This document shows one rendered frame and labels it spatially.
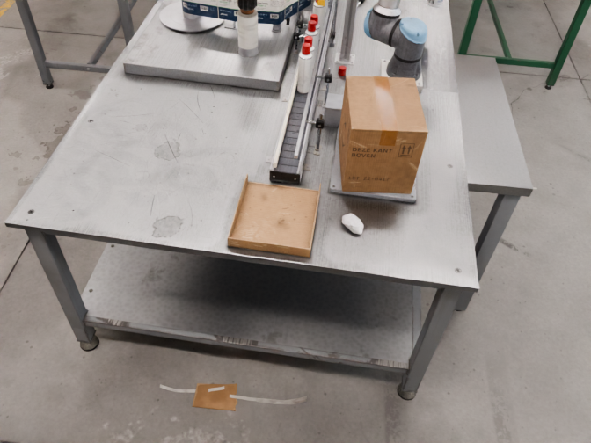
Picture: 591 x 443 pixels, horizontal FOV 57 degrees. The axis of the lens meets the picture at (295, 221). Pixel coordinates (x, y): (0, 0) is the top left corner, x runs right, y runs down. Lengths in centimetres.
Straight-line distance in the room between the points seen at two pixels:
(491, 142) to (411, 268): 75
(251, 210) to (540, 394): 150
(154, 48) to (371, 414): 181
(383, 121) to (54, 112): 256
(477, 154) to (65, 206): 149
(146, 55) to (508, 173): 156
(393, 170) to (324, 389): 102
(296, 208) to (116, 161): 68
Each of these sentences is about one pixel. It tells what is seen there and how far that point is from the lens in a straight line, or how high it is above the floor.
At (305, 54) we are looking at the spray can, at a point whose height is 106.
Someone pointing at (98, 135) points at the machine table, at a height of 83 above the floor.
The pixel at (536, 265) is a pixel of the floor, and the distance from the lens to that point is 307.
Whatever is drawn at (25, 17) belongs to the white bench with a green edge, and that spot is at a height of 51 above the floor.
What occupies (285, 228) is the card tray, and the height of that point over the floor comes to 83.
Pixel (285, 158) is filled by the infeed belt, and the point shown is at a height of 88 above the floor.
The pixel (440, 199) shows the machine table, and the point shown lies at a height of 83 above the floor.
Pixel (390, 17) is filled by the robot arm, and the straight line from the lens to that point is 240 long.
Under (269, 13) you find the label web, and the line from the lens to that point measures 266.
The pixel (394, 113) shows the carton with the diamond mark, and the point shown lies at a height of 112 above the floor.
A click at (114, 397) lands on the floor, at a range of 246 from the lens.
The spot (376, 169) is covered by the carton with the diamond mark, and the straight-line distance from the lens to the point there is 184.
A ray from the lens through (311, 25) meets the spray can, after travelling 234.
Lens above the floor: 216
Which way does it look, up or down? 47 degrees down
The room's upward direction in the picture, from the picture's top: 4 degrees clockwise
